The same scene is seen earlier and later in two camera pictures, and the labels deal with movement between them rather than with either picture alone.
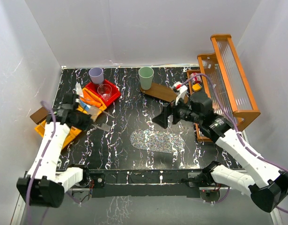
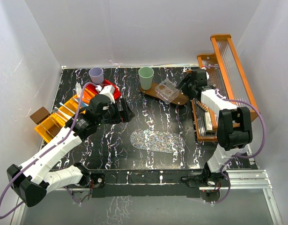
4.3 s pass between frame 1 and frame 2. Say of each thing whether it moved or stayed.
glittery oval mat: stayed
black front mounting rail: stayed
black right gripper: moved
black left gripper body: moved
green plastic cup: stayed
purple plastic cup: stayed
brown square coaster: stayed
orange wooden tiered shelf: stayed
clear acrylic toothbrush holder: moved
